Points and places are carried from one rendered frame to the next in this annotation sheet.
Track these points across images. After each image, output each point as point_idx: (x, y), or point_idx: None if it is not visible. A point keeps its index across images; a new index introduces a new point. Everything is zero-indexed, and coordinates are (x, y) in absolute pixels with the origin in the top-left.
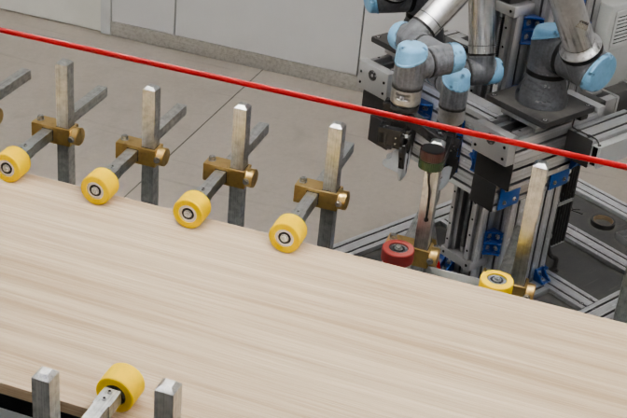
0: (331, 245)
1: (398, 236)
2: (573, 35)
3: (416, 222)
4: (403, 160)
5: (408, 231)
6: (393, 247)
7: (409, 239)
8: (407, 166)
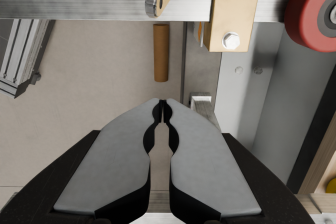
0: (207, 118)
1: (219, 30)
2: None
3: (131, 9)
4: (289, 191)
5: (178, 17)
6: (335, 26)
7: (223, 5)
8: (147, 116)
